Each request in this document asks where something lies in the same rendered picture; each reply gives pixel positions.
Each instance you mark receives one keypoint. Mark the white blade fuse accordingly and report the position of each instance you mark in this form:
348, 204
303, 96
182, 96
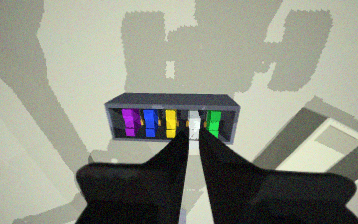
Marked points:
194, 126

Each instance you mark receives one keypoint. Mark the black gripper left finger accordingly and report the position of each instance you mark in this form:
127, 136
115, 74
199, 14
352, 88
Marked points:
158, 181

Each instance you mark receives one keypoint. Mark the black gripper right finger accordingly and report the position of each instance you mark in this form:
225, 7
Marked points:
235, 186

